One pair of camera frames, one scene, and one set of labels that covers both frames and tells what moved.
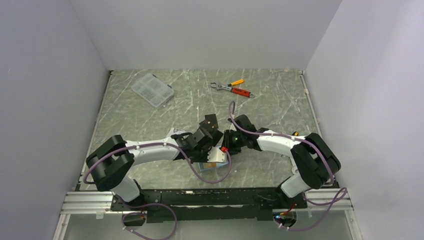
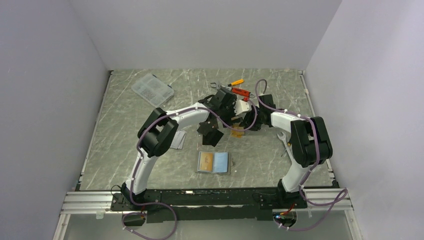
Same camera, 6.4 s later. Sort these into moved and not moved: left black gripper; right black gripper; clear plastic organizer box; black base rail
Moved: right black gripper; left black gripper
Not moved: clear plastic organizer box; black base rail
